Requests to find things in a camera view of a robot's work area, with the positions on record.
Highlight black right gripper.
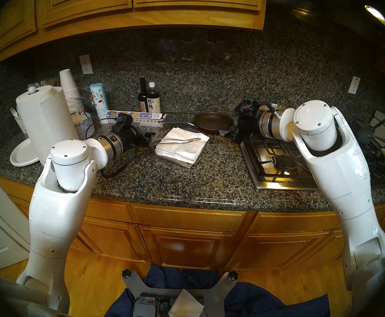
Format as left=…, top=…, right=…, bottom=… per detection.
left=219, top=112, right=263, bottom=144

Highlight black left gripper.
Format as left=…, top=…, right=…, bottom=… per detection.
left=111, top=123, right=160, bottom=152

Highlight white napkin stack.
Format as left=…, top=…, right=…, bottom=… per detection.
left=155, top=127, right=210, bottom=164

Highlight steel wire holder arm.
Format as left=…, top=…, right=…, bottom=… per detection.
left=152, top=137, right=202, bottom=146

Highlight steel napkin holder plate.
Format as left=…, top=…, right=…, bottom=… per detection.
left=153, top=145, right=209, bottom=169

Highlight blue white foil box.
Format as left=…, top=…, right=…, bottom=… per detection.
left=107, top=110, right=167, bottom=128

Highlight soy sauce bottle white cap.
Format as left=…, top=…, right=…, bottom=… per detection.
left=146, top=82, right=161, bottom=114

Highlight dark wine bottle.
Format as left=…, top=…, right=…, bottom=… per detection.
left=138, top=77, right=149, bottom=113

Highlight steel cooking pot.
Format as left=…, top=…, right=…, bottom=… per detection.
left=260, top=103, right=290, bottom=113

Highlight steel gas cooktop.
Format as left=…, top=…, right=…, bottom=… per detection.
left=240, top=122, right=385, bottom=191

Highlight leaf print cylinder container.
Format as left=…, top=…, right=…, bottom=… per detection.
left=90, top=83, right=110, bottom=124

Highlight blue patterned paper bowls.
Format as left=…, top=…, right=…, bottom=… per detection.
left=71, top=111, right=96, bottom=140

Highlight clear plastic bag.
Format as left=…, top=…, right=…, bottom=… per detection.
left=79, top=87, right=97, bottom=114

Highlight white paper cup stack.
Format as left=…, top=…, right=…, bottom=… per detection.
left=59, top=69, right=85, bottom=115

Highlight white paper towel roll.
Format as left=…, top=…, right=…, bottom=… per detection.
left=16, top=85, right=79, bottom=165

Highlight wooden lower cabinet door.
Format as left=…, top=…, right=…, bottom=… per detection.
left=72, top=217, right=147, bottom=263
left=225, top=229, right=345, bottom=270
left=139, top=225, right=237, bottom=270

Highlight white paper plate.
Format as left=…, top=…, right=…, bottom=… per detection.
left=10, top=138, right=40, bottom=167

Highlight white cup plastic forks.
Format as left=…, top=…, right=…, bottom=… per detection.
left=9, top=107, right=28, bottom=134

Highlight dark range hood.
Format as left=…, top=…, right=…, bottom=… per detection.
left=267, top=0, right=385, bottom=56

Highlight grey power strip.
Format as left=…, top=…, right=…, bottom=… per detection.
left=133, top=295, right=204, bottom=317

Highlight loose white paper sheet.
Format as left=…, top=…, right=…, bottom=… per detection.
left=168, top=289, right=204, bottom=317

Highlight dark blue cloth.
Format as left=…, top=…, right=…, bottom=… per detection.
left=104, top=264, right=331, bottom=317

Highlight range hood light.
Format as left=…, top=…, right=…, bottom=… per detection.
left=365, top=5, right=385, bottom=29

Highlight dark frying pan grey handle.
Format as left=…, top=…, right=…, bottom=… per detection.
left=159, top=112, right=235, bottom=134

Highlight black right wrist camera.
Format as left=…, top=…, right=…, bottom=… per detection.
left=240, top=100, right=259, bottom=117

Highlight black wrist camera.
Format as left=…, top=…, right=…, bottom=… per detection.
left=240, top=100, right=259, bottom=117
left=113, top=113, right=133, bottom=127

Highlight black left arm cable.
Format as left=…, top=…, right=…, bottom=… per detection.
left=85, top=117, right=139, bottom=179

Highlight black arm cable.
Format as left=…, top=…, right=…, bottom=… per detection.
left=85, top=117, right=139, bottom=179
left=258, top=101, right=282, bottom=119

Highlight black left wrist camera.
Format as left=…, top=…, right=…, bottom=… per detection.
left=113, top=113, right=133, bottom=127

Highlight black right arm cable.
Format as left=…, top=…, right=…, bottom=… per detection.
left=258, top=101, right=282, bottom=119

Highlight wooden lower cabinet frame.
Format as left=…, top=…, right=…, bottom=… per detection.
left=0, top=174, right=385, bottom=270

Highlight wooden cabinet frame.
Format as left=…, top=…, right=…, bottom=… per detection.
left=0, top=0, right=267, bottom=63
left=0, top=174, right=385, bottom=270

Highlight white wall outlet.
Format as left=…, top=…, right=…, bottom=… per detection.
left=348, top=76, right=361, bottom=95
left=79, top=54, right=93, bottom=75

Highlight wooden upper cabinet frame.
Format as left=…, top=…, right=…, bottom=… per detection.
left=0, top=0, right=267, bottom=63

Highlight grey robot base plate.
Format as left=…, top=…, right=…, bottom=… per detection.
left=122, top=269, right=238, bottom=317

